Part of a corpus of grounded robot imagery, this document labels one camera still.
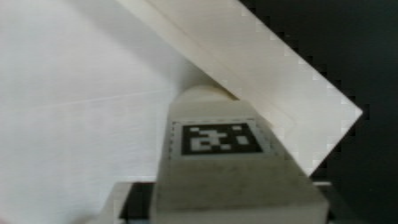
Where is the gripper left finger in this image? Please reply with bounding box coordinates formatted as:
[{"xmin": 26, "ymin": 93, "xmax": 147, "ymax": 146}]
[{"xmin": 95, "ymin": 182, "xmax": 154, "ymax": 224}]

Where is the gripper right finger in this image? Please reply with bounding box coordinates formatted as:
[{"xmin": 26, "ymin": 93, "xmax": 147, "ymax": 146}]
[{"xmin": 312, "ymin": 181, "xmax": 332, "ymax": 198}]

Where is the white table leg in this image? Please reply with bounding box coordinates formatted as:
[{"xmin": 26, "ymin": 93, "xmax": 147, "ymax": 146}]
[{"xmin": 149, "ymin": 86, "xmax": 328, "ymax": 224}]

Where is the white L-shaped obstacle fence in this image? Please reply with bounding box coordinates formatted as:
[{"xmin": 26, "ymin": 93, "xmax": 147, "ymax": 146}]
[{"xmin": 117, "ymin": 0, "xmax": 362, "ymax": 173}]

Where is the white square table top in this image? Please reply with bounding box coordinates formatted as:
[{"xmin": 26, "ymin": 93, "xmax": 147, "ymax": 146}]
[{"xmin": 0, "ymin": 0, "xmax": 213, "ymax": 224}]

